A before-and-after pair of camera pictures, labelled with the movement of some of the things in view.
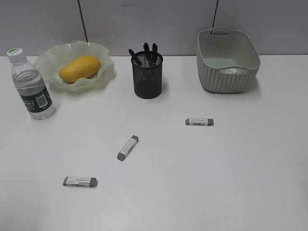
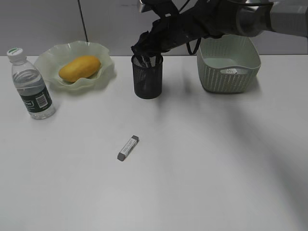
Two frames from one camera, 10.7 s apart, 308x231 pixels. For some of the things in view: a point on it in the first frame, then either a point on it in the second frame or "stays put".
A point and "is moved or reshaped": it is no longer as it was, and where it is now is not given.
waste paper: (229, 71) stays put
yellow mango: (83, 67) stays put
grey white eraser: (133, 140) stays put
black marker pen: (154, 53) is moved or reshaped
